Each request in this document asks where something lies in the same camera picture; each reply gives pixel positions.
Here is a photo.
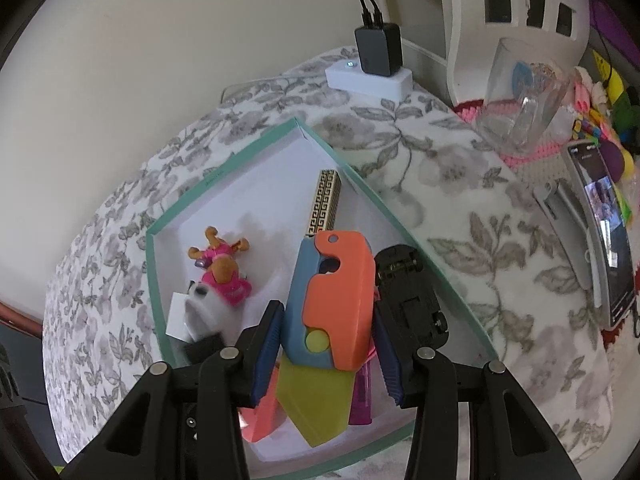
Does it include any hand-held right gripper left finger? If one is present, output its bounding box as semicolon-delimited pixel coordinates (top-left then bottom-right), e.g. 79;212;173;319
60;300;286;480

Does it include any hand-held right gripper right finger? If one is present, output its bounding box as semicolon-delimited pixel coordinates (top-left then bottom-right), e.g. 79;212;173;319
372;305;583;480

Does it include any purple plastic comb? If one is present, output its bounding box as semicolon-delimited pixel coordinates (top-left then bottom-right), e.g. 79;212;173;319
348;345;376;427

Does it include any black toy car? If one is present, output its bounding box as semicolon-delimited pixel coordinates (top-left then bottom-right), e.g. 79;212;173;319
374;244;451;351

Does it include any white wrist band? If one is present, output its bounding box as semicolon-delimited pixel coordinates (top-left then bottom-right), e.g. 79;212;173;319
182;282;236;343

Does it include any pink toy figure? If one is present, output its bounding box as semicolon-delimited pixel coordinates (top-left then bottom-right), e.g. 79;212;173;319
187;226;252;308

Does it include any white power adapter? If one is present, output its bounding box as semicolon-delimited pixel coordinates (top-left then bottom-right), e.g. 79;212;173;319
167;291;190;340

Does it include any gold patterned box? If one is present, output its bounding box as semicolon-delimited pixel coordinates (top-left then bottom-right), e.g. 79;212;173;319
304;169;343;240

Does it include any teal rimmed white tray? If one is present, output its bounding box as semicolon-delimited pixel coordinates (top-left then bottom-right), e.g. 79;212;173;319
145;116;501;480

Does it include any floral blanket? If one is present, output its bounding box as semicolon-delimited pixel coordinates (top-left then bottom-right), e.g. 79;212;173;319
42;47;616;471

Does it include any grey phone stand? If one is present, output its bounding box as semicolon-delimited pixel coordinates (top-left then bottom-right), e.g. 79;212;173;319
532;180;603;308

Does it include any brown wooden board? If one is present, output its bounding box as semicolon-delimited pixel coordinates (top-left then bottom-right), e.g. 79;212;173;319
0;302;43;341

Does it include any black smartphone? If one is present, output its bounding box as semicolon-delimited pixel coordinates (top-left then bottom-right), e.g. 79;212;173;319
560;140;638;328

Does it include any pink crochet mat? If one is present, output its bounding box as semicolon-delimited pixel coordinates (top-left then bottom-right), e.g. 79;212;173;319
452;97;581;171

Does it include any white power strip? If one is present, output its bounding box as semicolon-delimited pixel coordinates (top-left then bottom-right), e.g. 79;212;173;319
325;60;413;106

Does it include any clear glass cup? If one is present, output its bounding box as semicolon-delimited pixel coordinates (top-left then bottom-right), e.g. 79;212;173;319
475;37;576;156

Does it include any dark grey charger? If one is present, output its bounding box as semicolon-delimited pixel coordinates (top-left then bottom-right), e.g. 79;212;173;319
354;22;402;78

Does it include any pile of colourful toys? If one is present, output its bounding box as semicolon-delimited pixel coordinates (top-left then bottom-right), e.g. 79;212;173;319
570;50;640;196

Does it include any white shelf unit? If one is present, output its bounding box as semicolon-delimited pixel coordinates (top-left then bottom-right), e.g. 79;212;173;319
372;0;593;108

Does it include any purple plastic strip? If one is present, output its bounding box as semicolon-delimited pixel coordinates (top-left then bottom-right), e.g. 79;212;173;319
555;0;640;61

